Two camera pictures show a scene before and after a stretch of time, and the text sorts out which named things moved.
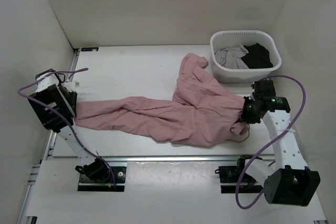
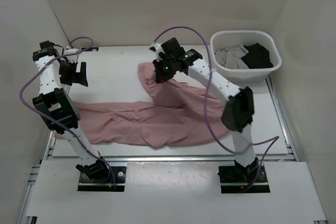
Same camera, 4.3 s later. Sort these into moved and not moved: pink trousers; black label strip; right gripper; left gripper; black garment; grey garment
Moved: right gripper; left gripper; pink trousers
Not moved: black garment; grey garment; black label strip
